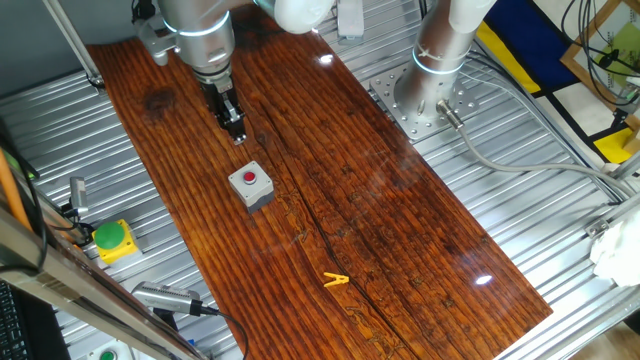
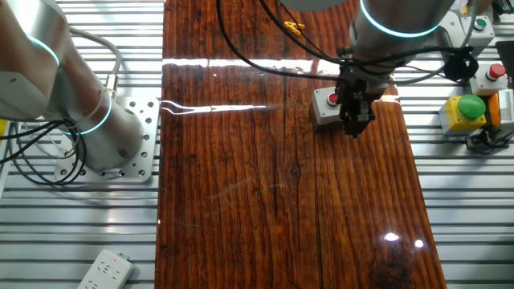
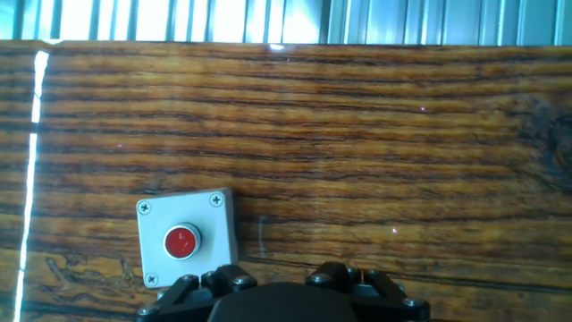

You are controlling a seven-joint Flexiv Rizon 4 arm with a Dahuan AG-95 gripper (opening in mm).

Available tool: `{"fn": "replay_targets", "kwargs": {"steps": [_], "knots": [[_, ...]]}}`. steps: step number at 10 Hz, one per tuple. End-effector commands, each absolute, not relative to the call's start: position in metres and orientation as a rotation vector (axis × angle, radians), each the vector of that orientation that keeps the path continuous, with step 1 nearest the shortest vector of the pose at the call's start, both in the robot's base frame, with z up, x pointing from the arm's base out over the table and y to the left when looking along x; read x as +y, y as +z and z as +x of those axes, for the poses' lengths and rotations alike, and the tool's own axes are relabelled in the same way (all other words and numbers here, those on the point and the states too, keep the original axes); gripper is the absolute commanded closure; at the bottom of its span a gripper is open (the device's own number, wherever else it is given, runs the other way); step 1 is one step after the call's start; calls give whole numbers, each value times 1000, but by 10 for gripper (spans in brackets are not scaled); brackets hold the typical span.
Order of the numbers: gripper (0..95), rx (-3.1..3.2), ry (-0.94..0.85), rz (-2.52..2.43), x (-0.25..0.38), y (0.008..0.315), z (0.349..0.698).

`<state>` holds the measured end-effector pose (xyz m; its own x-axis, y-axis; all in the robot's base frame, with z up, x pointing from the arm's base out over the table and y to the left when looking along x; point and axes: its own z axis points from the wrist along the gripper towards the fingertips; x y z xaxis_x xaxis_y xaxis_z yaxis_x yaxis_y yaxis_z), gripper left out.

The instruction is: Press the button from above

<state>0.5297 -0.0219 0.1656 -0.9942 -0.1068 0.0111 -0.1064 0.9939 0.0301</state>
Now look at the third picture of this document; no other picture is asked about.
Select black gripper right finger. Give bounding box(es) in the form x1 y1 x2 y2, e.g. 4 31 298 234
306 261 431 322

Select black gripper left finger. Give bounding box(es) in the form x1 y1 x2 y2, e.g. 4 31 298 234
136 263 258 322

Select grey box red push button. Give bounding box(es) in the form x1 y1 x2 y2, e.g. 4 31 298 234
135 187 240 290

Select glossy wood grain board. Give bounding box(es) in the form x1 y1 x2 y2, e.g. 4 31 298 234
0 38 572 322

